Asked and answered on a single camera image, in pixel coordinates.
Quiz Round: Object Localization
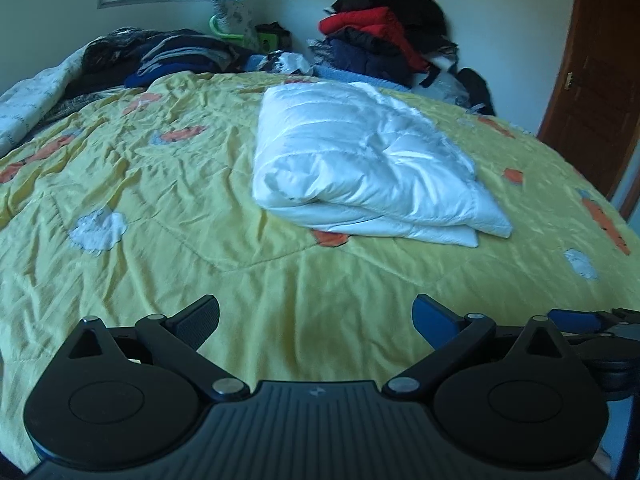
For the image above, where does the navy jacket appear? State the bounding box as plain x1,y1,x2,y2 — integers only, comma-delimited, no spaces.
327,27,416,86

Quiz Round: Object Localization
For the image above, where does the pile of dark clothes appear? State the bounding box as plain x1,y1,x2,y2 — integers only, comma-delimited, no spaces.
65,27,261,98

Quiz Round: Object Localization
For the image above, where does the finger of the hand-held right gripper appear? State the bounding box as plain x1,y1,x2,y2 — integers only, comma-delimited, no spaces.
547,308,613,334

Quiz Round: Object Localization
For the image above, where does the white crumpled cloth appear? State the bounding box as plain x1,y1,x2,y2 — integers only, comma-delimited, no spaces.
272,52,313,77

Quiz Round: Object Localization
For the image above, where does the black bag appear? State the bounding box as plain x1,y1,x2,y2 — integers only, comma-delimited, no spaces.
457,67,496,116

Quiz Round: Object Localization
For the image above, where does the red jacket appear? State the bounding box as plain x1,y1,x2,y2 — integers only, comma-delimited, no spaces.
319,7,431,71

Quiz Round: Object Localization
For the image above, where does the white patterned quilt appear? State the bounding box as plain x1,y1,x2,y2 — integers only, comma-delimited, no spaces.
0,52,88,156

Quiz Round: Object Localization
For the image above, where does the green chair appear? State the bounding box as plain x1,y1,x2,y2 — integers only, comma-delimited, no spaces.
209,0,261,52

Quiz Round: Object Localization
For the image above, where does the yellow printed blanket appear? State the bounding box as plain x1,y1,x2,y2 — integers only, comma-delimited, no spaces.
0,71,640,471

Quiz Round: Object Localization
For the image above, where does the white puffer jacket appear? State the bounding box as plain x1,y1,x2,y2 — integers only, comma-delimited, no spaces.
251,80,515,248

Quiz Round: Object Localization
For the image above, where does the white cloth bag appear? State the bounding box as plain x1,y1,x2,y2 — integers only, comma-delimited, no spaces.
430,55,471,106

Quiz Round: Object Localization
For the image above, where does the wooden door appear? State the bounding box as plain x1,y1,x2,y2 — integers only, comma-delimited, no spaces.
537,0,640,201

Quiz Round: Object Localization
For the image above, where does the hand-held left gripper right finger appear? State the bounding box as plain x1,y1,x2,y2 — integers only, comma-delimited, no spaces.
382,294,568,397

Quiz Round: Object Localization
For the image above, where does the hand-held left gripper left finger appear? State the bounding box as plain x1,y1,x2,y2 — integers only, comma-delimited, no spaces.
67,294,249,402

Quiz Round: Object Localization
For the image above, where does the checked cloth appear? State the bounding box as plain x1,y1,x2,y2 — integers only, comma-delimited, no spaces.
307,37,333,66

